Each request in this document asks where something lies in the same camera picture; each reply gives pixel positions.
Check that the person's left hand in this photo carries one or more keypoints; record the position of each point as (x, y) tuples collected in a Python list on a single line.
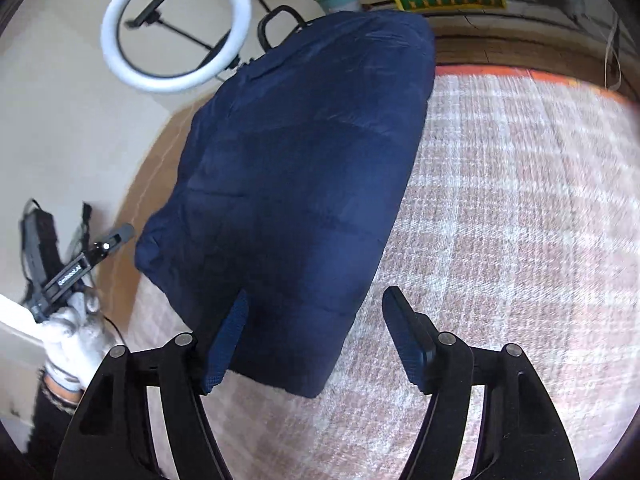
[(75, 345)]

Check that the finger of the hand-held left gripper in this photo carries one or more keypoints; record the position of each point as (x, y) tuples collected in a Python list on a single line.
[(115, 240)]

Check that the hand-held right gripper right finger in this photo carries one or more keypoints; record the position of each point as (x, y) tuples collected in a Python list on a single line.
[(405, 330)]

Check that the black phone holder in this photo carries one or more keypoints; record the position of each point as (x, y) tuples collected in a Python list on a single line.
[(147, 10)]

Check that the pink checked blanket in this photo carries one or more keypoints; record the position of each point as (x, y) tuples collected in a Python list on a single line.
[(500, 260)]

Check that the navy puffer jacket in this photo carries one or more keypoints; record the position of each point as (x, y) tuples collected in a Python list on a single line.
[(295, 185)]

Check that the person's left forearm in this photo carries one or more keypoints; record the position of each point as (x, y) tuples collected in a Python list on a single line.
[(57, 395)]

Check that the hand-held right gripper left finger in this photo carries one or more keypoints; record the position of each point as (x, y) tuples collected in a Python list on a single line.
[(230, 340)]

